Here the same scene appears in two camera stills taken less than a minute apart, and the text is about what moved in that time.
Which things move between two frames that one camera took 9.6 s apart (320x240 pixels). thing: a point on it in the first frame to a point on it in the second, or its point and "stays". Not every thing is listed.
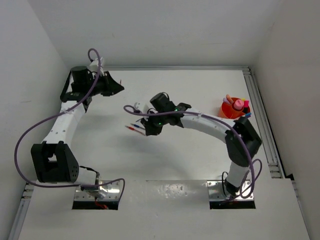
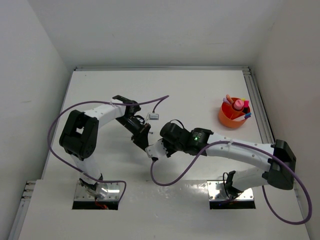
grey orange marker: x=229 y=98 stays
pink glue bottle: x=238 y=104 stays
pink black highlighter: x=246 y=108 stays
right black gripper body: x=155 y=123 to x=171 y=148
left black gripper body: x=103 y=86 to x=138 y=129
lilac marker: x=225 y=100 stays
